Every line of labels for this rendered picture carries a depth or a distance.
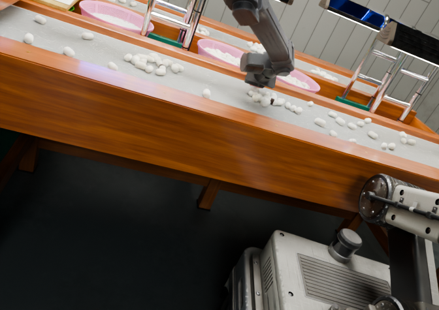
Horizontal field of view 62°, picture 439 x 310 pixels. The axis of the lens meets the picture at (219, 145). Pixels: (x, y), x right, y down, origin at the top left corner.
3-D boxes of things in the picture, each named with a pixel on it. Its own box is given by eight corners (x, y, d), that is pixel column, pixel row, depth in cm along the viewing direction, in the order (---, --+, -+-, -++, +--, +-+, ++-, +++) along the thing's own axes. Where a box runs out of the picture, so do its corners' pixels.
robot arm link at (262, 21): (254, 6, 66) (255, -49, 67) (224, 11, 68) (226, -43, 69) (296, 78, 105) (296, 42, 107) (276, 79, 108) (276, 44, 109)
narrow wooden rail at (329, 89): (405, 130, 192) (417, 112, 187) (36, 9, 141) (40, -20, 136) (399, 125, 197) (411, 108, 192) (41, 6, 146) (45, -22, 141)
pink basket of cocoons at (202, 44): (262, 94, 148) (272, 73, 144) (207, 85, 133) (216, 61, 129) (231, 66, 166) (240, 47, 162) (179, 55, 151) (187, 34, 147)
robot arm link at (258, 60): (292, 72, 103) (292, 44, 104) (255, 67, 99) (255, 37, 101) (274, 84, 114) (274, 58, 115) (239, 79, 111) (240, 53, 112)
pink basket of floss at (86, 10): (161, 56, 142) (168, 32, 138) (102, 54, 121) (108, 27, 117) (119, 27, 153) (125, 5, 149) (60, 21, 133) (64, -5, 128)
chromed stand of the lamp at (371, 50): (368, 116, 181) (424, 30, 161) (334, 105, 176) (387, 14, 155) (352, 100, 197) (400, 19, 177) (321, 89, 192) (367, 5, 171)
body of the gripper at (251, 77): (247, 62, 120) (256, 54, 113) (275, 72, 123) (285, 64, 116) (243, 81, 119) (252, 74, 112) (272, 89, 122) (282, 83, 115)
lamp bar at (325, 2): (429, 53, 182) (438, 38, 179) (323, 8, 164) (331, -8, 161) (420, 47, 189) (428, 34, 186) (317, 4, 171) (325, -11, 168)
